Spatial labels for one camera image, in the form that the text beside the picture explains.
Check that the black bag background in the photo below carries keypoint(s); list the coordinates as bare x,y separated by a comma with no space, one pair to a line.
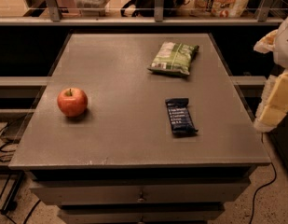
147,8

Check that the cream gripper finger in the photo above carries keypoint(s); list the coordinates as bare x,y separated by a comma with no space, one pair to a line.
266,43
273,107

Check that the metal railing frame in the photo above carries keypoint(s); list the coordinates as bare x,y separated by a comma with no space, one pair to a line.
65,12

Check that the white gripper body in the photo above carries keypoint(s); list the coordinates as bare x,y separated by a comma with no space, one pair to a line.
284,46

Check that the green chip bag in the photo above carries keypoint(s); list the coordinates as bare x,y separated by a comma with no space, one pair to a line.
174,59

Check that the upper drawer with knob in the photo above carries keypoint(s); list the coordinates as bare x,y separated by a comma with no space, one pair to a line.
111,192

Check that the grey drawer cabinet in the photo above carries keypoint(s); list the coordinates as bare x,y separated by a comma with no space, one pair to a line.
125,132

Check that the clear plastic container background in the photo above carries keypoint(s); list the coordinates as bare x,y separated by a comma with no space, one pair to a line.
91,8

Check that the lower drawer with knob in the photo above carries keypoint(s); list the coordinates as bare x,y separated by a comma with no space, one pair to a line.
141,214

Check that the black stand left floor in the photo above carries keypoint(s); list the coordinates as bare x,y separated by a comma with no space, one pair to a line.
9,203

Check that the red apple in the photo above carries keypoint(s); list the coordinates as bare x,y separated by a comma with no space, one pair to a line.
72,102

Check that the drawer with knob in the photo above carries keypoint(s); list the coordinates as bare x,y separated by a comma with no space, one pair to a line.
141,214
111,192

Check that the dark blue snack bar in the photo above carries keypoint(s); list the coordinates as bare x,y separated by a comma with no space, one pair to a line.
179,116

